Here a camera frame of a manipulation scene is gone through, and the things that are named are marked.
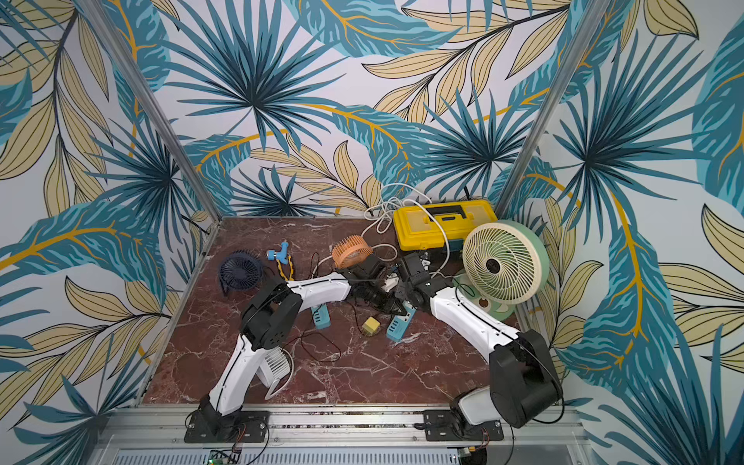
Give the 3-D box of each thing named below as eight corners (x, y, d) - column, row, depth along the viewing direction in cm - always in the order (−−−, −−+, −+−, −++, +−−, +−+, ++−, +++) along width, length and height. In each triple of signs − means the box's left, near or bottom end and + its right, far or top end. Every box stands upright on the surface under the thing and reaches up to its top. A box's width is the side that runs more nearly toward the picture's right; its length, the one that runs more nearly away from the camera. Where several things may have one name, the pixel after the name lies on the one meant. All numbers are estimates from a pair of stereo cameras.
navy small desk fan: (226, 294, 99) (212, 277, 90) (236, 267, 105) (224, 249, 97) (261, 295, 99) (251, 277, 90) (269, 268, 106) (260, 249, 97)
